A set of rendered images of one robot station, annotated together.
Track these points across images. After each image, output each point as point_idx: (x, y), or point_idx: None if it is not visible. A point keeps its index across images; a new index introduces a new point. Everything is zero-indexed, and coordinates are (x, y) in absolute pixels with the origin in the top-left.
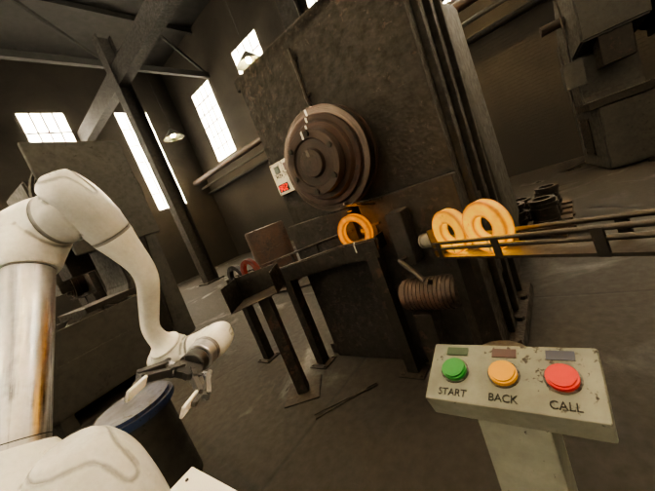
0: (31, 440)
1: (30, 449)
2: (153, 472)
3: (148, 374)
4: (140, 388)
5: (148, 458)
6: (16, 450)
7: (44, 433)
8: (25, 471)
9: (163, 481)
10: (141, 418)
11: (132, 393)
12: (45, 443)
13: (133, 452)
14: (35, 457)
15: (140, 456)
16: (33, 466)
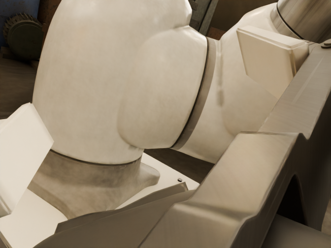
0: (272, 11)
1: (251, 13)
2: (43, 50)
3: (308, 56)
4: (274, 85)
5: (50, 36)
6: (263, 6)
7: (280, 15)
8: (230, 29)
9: (38, 79)
10: None
11: (246, 50)
12: (253, 22)
13: (59, 4)
14: (237, 23)
15: (53, 18)
16: (230, 30)
